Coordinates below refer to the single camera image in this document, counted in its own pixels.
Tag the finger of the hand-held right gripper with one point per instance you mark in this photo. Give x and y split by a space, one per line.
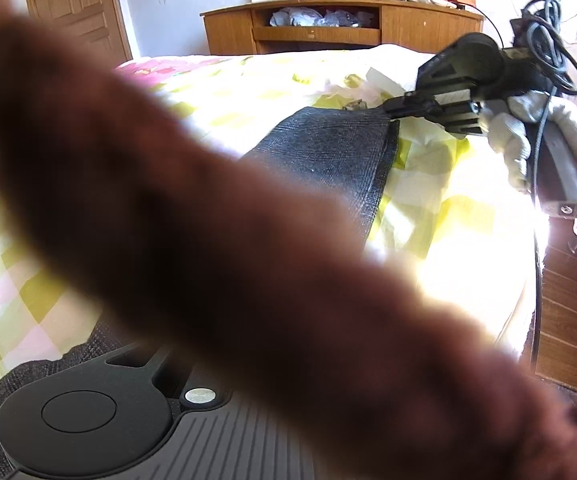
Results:
411 106

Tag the yellow checkered blanket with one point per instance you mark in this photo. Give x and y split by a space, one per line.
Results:
248 90

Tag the brown fuzzy cloth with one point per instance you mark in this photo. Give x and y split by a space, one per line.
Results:
218 260

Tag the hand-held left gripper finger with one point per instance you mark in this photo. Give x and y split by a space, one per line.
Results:
158 360

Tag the wooden door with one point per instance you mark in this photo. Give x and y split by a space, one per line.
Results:
73 0

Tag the dark grey pants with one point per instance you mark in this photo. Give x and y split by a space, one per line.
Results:
328 150

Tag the white cloth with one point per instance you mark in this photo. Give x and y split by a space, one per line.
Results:
431 0

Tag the wooden cabinet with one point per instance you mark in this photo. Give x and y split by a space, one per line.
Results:
418 25

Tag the person's right hand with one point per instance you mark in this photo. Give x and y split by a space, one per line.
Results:
510 140

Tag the clear plastic bags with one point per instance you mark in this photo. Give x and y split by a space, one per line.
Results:
308 17

